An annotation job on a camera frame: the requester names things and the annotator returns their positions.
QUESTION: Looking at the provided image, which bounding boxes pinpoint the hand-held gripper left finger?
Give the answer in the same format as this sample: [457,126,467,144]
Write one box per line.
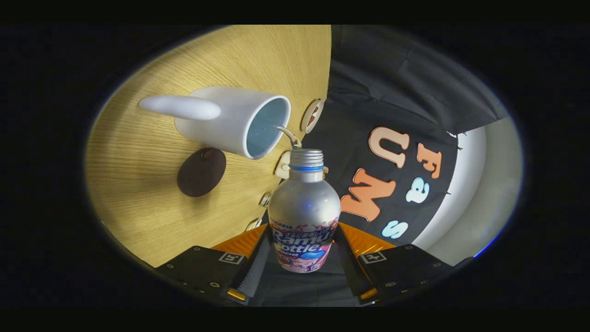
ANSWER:
[154,223,271,306]

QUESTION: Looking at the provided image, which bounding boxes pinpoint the white round plate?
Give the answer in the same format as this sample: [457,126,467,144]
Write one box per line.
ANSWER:
[301,99,325,134]

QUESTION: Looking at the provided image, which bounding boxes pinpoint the silver juice bottle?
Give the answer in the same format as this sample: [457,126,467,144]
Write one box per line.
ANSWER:
[268,148,342,273]

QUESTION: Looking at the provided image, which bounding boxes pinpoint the white cup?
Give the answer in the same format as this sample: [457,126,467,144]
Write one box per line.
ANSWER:
[139,86,292,160]

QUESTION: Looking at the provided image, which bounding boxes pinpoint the dark brown round coaster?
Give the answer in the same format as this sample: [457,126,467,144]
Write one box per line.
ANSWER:
[177,148,227,198]

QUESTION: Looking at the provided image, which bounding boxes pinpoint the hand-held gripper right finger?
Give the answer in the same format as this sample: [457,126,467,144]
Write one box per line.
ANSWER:
[333,222,454,305]

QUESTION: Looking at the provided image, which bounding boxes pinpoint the white toaster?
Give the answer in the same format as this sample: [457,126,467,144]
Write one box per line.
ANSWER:
[275,151,292,179]

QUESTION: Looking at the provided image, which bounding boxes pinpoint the wooden table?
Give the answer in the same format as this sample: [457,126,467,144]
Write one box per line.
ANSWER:
[85,25,332,268]

